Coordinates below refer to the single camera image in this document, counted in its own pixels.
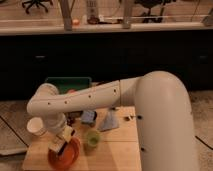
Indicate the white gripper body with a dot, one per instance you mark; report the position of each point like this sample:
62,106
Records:
59,142

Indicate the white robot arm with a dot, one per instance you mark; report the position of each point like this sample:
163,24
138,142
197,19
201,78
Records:
161,103

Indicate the orange red bowl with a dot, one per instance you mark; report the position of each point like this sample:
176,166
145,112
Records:
63,161

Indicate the white cup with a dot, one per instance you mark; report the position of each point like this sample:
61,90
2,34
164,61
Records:
35,126

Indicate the dark grape bunch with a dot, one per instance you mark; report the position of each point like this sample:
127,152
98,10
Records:
70,120

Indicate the small green cup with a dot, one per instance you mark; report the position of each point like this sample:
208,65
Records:
92,138

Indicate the blue sponge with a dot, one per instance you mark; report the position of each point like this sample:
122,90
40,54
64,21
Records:
89,117

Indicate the orange red fruit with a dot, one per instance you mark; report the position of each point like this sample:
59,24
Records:
71,90

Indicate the grey blue cloth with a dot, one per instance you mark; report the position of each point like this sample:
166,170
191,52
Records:
109,122

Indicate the green plastic tray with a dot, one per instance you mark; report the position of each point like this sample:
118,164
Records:
64,84

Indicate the metal fork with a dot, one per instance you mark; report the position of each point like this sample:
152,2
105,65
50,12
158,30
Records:
128,118

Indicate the small orange ball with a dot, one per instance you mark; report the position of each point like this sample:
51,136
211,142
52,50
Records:
75,22

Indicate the black chair base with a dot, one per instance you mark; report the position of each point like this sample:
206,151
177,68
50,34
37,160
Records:
38,3

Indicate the black office chair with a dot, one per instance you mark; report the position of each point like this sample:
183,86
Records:
149,5

